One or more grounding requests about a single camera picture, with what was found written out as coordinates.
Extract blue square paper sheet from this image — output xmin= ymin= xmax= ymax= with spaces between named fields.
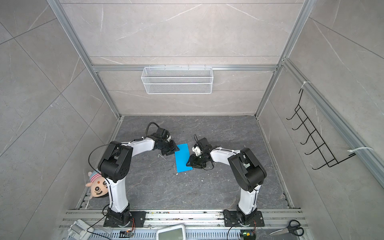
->
xmin=175 ymin=144 xmax=193 ymax=173

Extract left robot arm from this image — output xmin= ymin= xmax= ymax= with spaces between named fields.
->
xmin=98 ymin=127 xmax=179 ymax=216

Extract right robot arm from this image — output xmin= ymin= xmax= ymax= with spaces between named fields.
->
xmin=186 ymin=138 xmax=267 ymax=225

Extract white display device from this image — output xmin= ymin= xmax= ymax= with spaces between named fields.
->
xmin=156 ymin=224 xmax=187 ymax=240

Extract plush doll toy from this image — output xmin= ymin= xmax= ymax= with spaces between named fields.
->
xmin=86 ymin=171 xmax=109 ymax=199

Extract small green circuit board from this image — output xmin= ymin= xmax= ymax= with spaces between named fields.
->
xmin=240 ymin=231 xmax=257 ymax=240

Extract small orange circuit board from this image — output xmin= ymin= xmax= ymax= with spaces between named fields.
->
xmin=119 ymin=230 xmax=135 ymax=238

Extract white clamp device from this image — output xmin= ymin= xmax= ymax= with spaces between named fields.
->
xmin=67 ymin=219 xmax=94 ymax=240

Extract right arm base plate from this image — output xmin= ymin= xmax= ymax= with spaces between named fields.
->
xmin=223 ymin=210 xmax=265 ymax=227

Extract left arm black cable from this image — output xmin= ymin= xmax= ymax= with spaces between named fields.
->
xmin=87 ymin=121 xmax=161 ymax=175

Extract white wire mesh basket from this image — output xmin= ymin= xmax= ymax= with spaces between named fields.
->
xmin=141 ymin=67 xmax=214 ymax=95

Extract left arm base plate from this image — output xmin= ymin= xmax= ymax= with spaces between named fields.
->
xmin=103 ymin=211 xmax=147 ymax=228

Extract black handled scissors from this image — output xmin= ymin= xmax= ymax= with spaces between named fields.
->
xmin=270 ymin=220 xmax=305 ymax=237

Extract black wire hook rack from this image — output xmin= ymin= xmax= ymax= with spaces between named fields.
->
xmin=286 ymin=89 xmax=356 ymax=170

